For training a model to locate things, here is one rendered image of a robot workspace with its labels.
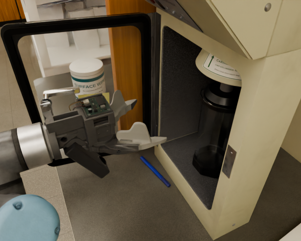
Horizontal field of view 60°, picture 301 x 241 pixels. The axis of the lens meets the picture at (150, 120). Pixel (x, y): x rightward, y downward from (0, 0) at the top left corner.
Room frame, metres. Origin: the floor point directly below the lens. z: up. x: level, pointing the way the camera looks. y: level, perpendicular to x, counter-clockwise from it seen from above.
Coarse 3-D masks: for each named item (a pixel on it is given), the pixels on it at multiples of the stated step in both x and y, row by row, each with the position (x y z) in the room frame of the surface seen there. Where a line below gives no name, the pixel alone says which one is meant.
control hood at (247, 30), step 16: (192, 0) 0.31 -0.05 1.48; (208, 0) 0.28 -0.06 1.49; (224, 0) 0.28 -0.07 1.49; (240, 0) 0.29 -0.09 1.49; (256, 0) 0.30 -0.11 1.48; (272, 0) 0.31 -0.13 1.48; (192, 16) 0.37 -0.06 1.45; (208, 16) 0.31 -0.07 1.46; (224, 16) 0.28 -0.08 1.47; (240, 16) 0.29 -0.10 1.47; (256, 16) 0.30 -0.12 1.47; (272, 16) 0.31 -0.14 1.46; (208, 32) 0.37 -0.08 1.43; (224, 32) 0.31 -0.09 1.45; (240, 32) 0.29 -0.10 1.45; (256, 32) 0.30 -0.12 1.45; (240, 48) 0.30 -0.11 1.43; (256, 48) 0.31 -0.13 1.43
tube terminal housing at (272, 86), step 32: (288, 0) 0.32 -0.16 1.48; (192, 32) 0.47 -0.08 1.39; (288, 32) 0.33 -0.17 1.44; (160, 64) 0.58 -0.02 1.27; (256, 64) 0.33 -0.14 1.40; (288, 64) 0.34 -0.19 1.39; (160, 96) 0.58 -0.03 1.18; (256, 96) 0.32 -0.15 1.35; (288, 96) 0.35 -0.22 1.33; (256, 128) 0.33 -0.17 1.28; (160, 160) 0.57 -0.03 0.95; (256, 160) 0.34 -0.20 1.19; (192, 192) 0.41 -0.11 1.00; (224, 192) 0.32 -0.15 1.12; (256, 192) 0.36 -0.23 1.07; (224, 224) 0.33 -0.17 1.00
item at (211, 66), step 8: (200, 56) 0.49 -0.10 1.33; (208, 56) 0.46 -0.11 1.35; (200, 64) 0.47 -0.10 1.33; (208, 64) 0.45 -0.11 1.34; (216, 64) 0.44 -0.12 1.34; (224, 64) 0.43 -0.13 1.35; (208, 72) 0.44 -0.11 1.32; (216, 72) 0.43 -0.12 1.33; (224, 72) 0.42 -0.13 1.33; (232, 72) 0.41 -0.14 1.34; (216, 80) 0.42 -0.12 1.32; (224, 80) 0.41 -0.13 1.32; (232, 80) 0.41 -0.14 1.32; (240, 80) 0.40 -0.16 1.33
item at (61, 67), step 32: (64, 32) 0.54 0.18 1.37; (96, 32) 0.55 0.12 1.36; (128, 32) 0.57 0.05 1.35; (32, 64) 0.51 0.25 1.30; (64, 64) 0.53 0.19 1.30; (96, 64) 0.55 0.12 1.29; (128, 64) 0.57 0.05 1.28; (64, 96) 0.53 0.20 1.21; (128, 96) 0.57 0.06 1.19; (128, 128) 0.57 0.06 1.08
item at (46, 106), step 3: (45, 102) 0.51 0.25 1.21; (48, 102) 0.51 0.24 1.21; (42, 105) 0.50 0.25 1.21; (45, 105) 0.50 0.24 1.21; (48, 105) 0.50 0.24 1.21; (42, 108) 0.50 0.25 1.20; (45, 108) 0.50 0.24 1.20; (48, 108) 0.50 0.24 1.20; (51, 108) 0.50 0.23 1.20; (42, 111) 0.50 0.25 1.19; (45, 111) 0.50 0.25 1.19; (51, 111) 0.50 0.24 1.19
